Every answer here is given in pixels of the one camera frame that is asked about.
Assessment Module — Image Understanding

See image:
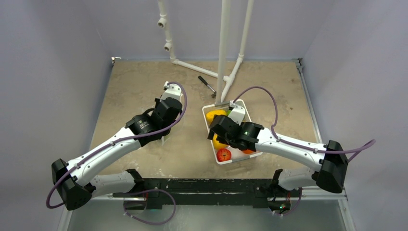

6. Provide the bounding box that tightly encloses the white plastic tray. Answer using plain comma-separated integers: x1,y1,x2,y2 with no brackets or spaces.
202,99,263,165

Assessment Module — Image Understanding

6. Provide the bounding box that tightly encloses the clear zip top bag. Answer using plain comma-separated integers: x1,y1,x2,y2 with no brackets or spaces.
143,108,184,146

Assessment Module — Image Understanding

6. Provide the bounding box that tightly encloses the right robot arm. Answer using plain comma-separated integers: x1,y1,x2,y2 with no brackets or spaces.
208,115,348,196

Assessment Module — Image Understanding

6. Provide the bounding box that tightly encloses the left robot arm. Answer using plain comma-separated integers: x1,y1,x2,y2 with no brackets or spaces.
46,97,187,211

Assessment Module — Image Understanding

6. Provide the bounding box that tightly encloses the yellow lemon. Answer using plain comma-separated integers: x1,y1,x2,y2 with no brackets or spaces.
212,134,228,151

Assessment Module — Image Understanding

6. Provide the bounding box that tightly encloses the yellow banana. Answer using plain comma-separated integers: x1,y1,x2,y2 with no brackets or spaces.
205,109,227,125

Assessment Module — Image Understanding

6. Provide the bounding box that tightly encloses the red apple bottom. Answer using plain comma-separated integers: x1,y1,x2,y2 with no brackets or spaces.
216,148,232,162

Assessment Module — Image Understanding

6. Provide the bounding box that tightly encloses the orange fruit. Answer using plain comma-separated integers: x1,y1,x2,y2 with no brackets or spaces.
242,150,255,154

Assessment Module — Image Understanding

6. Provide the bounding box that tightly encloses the black small hammer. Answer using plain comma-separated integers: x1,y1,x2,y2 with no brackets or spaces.
198,76,217,99

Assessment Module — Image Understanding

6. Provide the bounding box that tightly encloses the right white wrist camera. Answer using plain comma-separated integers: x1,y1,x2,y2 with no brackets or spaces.
227,101,246,125

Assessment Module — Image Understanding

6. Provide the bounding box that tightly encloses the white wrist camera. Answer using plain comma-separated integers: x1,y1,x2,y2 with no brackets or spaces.
227,101,246,125
160,81,183,103

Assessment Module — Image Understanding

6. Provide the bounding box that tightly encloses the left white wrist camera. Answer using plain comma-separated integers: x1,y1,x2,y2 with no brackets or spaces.
160,81,183,103

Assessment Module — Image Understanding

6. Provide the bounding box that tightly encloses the white pipe frame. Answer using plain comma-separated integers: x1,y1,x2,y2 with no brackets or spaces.
157,0,254,104

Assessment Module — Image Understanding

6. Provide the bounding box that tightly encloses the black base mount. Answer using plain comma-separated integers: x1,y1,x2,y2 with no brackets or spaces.
113,170,302,212

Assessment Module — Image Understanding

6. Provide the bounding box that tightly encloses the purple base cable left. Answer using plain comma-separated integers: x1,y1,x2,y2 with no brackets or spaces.
122,189,177,226

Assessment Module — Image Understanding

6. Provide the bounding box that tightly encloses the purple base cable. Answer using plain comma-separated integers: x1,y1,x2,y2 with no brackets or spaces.
122,189,177,226
271,188,303,218

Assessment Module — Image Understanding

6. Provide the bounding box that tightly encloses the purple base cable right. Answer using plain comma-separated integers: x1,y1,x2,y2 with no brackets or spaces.
271,188,303,218

